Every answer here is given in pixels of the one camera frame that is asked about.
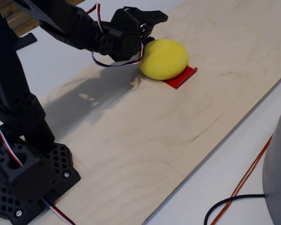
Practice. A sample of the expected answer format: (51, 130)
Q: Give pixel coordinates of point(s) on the yellow round sponge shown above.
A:
(164, 58)

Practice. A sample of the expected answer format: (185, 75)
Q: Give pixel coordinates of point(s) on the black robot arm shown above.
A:
(11, 77)

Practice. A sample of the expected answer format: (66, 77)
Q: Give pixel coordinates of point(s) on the red square plate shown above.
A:
(180, 79)

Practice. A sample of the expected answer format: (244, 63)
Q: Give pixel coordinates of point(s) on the light plywood board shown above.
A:
(154, 131)

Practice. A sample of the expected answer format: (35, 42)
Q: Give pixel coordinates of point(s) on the black stand foot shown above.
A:
(25, 41)

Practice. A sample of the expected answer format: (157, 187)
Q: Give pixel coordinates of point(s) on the large grey round cylinder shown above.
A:
(278, 164)

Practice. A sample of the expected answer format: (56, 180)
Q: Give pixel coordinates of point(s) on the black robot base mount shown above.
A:
(32, 178)

